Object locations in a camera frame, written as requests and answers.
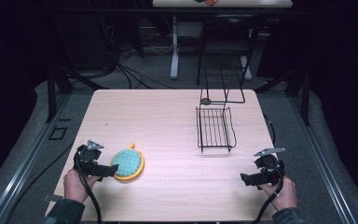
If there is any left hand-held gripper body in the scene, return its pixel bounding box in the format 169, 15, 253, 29
73, 139, 105, 172

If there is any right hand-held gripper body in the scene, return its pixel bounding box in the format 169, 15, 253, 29
253, 147, 286, 185

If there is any teal pot holder yellow rim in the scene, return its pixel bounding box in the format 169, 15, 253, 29
109, 142, 145, 182

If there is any person's left hand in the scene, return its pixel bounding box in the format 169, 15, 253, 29
62, 167, 103, 204

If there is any person's right hand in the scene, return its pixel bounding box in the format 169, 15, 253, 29
256, 175, 299, 213

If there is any black metal stand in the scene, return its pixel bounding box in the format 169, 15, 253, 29
254, 59, 312, 127
41, 18, 110, 123

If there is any black chair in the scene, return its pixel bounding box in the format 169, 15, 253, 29
196, 13, 264, 87

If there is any white background table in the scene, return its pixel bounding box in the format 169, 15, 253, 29
152, 0, 294, 81

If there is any orange object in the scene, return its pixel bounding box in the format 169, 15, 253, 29
194, 0, 220, 7

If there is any left hand-held gripper black cable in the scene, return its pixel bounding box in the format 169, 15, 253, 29
74, 148, 103, 224

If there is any hand-held gripper black cable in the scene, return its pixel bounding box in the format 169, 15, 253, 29
252, 161, 285, 224
74, 148, 103, 224

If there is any right hand-held gripper black cable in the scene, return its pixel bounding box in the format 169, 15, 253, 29
252, 161, 285, 224

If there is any black cable beside table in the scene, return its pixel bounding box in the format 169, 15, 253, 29
262, 112, 277, 147

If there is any aluminium floor rail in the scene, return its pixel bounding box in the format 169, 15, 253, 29
287, 96, 358, 224
0, 92, 73, 224

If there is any black floor cable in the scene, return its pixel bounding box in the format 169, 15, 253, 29
4, 141, 76, 224

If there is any black wire rack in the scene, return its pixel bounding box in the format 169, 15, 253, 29
195, 65, 247, 154

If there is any bundle of floor cables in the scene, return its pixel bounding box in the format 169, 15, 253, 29
105, 40, 178, 91

